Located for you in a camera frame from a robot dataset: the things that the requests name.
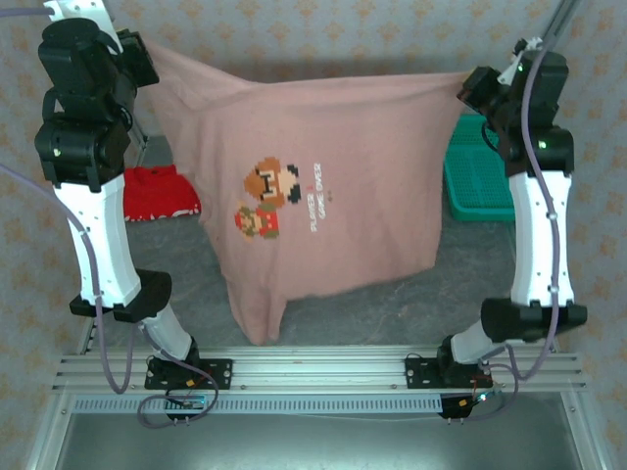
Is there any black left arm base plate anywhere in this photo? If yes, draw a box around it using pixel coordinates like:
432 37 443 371
145 356 234 392

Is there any aluminium base beam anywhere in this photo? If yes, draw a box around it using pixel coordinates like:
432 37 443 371
52 345 588 394

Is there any small green circuit board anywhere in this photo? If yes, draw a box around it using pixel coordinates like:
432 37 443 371
459 390 496 407
166 394 207 410

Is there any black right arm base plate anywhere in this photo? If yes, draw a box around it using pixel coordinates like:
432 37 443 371
405 356 494 392

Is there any slotted grey cable duct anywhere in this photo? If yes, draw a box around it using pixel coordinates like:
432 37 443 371
72 394 445 416

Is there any teal plastic mesh basket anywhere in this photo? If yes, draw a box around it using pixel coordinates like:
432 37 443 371
443 115 518 222

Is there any aluminium frame post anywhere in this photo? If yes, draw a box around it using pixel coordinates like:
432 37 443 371
541 0 582 48
127 87 150 151

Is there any grey metal sheet panel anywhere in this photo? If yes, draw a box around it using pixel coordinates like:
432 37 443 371
53 413 589 470

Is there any folded red t-shirt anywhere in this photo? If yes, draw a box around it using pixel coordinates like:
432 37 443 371
121 164 203 222

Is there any pink printed t-shirt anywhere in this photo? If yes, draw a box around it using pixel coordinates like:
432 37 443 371
141 38 474 348

